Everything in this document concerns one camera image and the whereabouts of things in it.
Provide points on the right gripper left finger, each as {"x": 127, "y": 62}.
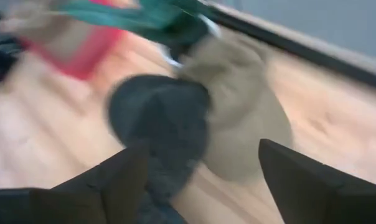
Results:
{"x": 122, "y": 174}

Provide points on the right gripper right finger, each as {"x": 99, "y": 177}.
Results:
{"x": 315, "y": 193}

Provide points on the dark grey towel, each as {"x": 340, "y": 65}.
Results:
{"x": 160, "y": 112}

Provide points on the beige cloth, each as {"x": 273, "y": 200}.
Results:
{"x": 241, "y": 109}

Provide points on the pink plastic tray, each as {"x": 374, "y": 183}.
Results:
{"x": 88, "y": 53}

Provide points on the green snake plant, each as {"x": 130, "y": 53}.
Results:
{"x": 163, "y": 21}

